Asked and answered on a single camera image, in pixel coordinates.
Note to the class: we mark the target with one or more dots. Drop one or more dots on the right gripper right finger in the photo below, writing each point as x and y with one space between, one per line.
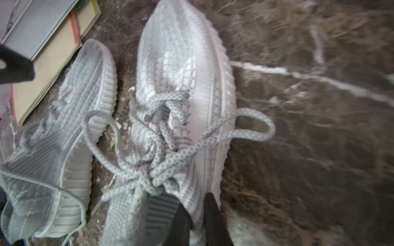
216 231

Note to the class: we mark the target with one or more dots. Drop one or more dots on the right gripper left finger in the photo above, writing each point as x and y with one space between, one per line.
179 233

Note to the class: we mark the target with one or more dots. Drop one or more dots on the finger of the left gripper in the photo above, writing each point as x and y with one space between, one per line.
15 68

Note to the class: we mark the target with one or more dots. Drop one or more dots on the grey knit sneaker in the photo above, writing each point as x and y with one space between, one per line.
183 119
47 179

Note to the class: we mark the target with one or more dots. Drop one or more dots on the white hardcover book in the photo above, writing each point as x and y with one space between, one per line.
34 24

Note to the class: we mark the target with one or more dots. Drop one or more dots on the cream orange thin book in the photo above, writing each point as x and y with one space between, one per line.
55 55

